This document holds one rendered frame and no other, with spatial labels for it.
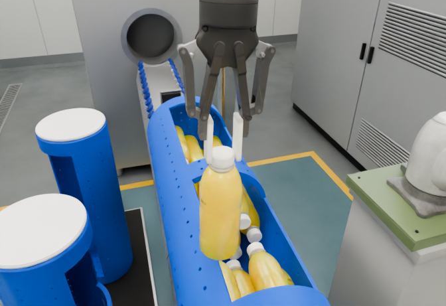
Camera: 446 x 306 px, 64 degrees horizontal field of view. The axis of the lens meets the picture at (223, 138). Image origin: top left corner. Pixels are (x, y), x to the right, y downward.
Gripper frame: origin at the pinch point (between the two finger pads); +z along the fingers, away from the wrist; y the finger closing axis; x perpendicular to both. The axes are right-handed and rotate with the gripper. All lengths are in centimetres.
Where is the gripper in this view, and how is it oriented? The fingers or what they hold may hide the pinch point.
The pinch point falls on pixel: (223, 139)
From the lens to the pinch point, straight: 53.3
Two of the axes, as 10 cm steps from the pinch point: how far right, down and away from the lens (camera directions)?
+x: 2.2, 4.3, -8.7
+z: -0.4, 9.0, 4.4
